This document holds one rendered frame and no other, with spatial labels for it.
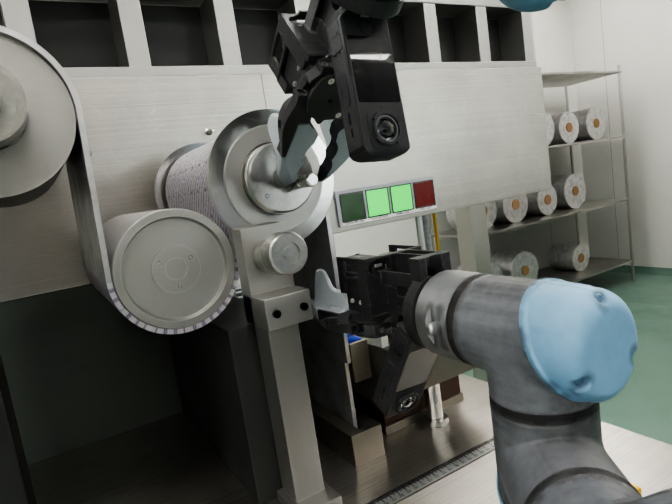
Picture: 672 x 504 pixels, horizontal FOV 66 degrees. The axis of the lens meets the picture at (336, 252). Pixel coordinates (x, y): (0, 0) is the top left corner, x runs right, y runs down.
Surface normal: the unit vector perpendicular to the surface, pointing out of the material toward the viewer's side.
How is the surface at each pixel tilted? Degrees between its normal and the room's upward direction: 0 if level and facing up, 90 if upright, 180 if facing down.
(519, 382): 90
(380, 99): 81
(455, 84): 90
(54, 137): 90
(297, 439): 90
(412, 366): 121
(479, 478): 0
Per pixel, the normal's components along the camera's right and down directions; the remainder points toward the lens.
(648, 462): -0.14, -0.98
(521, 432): -0.69, 0.19
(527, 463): -0.78, -0.62
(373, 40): 0.47, -0.11
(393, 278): -0.85, 0.19
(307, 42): 0.29, -0.59
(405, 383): 0.50, 0.54
